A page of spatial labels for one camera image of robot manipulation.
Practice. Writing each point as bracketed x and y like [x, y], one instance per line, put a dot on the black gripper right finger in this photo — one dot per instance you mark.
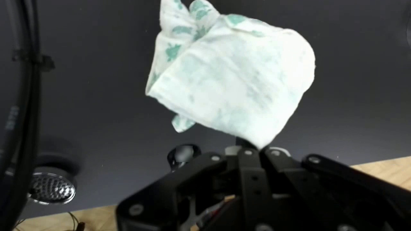
[341, 198]

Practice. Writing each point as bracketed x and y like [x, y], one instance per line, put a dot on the white green patterned towel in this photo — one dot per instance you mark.
[229, 72]

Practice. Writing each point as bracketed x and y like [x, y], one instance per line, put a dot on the round metal mesh object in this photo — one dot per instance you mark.
[52, 188]

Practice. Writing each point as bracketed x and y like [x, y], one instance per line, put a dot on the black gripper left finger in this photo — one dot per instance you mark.
[212, 191]

